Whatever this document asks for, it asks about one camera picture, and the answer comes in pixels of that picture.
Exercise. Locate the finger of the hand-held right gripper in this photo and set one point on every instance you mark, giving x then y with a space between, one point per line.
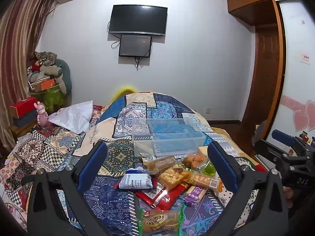
283 136
268 150

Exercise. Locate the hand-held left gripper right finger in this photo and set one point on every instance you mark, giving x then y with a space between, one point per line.
221 167

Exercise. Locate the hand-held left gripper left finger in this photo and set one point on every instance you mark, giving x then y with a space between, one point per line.
94 163

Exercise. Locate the green snack packet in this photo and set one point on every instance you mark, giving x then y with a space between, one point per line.
209 170

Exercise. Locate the orange biscuit packet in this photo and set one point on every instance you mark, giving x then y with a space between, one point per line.
204 180

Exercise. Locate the pale yellow snack packet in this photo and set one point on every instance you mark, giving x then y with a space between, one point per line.
203 150

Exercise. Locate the muffin packet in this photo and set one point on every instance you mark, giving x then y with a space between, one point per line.
194 159

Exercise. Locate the purple snack packet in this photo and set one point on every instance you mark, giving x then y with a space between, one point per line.
195 193

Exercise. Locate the white blue snack packet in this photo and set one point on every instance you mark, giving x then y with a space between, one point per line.
135 180

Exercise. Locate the orange cracker packet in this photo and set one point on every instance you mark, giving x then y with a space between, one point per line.
173 177

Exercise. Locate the clear plastic container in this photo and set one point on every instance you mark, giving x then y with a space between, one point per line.
169 137

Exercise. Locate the brown cake packet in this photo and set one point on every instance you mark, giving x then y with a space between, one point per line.
160 163

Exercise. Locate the red snack packet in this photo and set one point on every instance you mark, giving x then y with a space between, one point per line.
162 199

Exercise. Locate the yellow bread packet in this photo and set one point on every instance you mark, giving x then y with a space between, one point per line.
160 220

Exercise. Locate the person's right hand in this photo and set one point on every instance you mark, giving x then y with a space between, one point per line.
287 193

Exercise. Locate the pink heart stickers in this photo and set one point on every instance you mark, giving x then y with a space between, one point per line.
302 118

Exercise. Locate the patchwork printed blanket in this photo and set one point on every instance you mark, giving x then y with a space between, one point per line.
118 130

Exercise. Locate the white plastic bag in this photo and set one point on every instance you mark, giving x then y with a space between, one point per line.
71 118

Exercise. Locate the white sliding wardrobe door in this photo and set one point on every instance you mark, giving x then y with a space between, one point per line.
299 83

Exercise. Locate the wooden door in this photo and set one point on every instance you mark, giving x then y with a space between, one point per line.
264 73

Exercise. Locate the pink toy figure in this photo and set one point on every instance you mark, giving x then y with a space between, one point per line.
41 115

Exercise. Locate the yellow fluffy item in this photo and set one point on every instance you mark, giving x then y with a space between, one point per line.
124 91

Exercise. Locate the wooden nightstand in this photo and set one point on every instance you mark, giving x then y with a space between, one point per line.
21 132

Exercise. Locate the white red sticker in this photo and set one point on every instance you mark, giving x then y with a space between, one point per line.
303 58

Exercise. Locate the grey box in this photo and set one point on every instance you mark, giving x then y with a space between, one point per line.
24 120

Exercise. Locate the red box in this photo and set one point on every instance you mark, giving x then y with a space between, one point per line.
23 107

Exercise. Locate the teal plush cushion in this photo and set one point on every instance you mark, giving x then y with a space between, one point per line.
65 76

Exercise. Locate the orange box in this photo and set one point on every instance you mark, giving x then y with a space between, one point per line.
43 84

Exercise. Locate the patterned cushion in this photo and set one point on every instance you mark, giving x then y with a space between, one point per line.
45 57

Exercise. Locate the small black monitor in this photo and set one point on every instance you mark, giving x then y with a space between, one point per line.
135 45

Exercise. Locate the wooden wardrobe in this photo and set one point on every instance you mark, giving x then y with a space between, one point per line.
251 7

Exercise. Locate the striped brown curtain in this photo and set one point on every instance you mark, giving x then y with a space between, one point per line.
17 54

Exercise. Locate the large black television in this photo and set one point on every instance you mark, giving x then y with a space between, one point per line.
137 19

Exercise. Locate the wall socket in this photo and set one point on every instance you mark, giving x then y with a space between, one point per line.
208 110

